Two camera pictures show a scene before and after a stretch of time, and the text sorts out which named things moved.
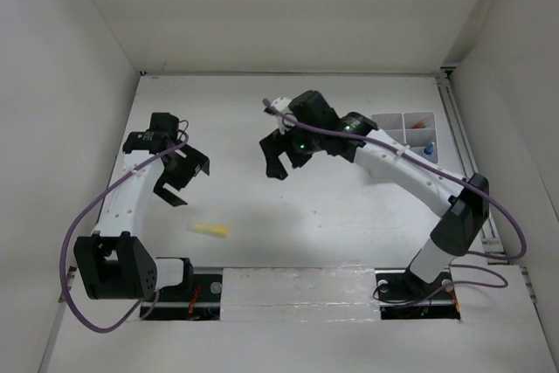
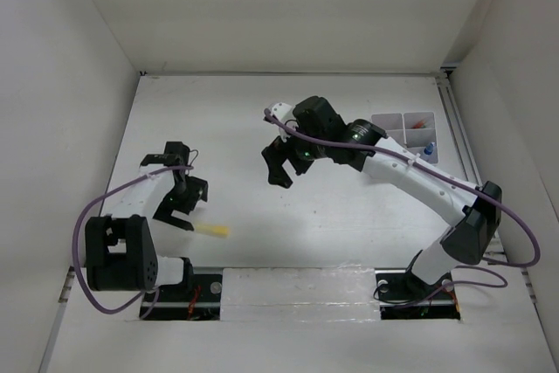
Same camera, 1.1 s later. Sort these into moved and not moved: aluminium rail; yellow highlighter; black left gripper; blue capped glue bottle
Moved: black left gripper
Not moved: blue capped glue bottle; aluminium rail; yellow highlighter
